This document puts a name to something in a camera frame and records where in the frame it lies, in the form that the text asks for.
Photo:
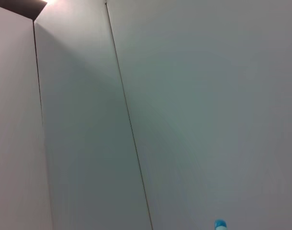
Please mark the blue plastic scissors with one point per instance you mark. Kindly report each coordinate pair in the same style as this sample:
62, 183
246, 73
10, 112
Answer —
220, 225

